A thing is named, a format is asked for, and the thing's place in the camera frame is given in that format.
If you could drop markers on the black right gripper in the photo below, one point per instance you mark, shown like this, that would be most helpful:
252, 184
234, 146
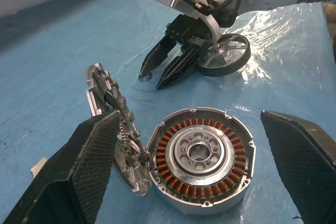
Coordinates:
183, 27

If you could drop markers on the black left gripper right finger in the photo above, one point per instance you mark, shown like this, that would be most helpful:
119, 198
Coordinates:
304, 166

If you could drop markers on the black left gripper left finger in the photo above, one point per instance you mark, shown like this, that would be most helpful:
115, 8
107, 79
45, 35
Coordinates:
78, 171

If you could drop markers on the grey motor rotor disc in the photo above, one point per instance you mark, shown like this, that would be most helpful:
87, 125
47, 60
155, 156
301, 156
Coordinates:
131, 174

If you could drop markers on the spoked rotor with black rim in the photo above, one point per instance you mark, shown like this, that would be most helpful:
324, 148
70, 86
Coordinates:
236, 61

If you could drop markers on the silver motor housing copper windings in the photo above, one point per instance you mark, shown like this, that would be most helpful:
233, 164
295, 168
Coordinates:
181, 186

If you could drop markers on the small beige tape piece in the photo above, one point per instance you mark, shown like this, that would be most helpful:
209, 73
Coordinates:
38, 167

